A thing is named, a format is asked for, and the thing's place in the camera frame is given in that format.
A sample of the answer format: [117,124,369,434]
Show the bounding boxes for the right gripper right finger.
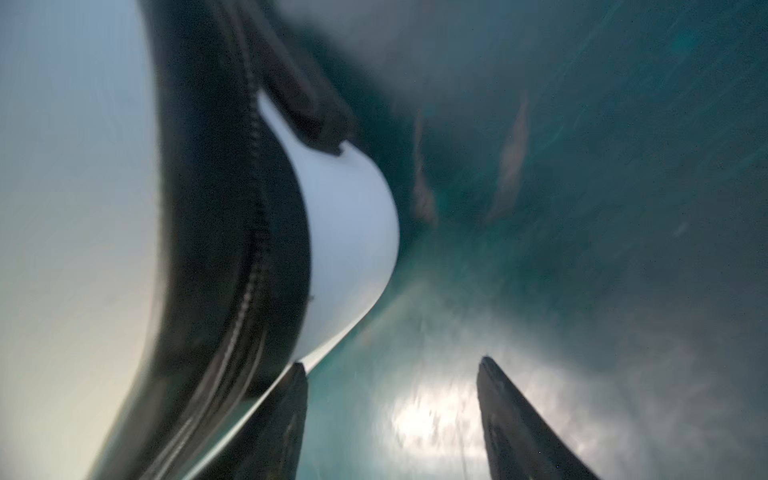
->
[476,356,598,480]

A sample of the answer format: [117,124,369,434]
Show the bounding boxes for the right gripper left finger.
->
[194,362,308,480]

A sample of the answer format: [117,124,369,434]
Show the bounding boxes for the black white suitcase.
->
[1,1,399,479]

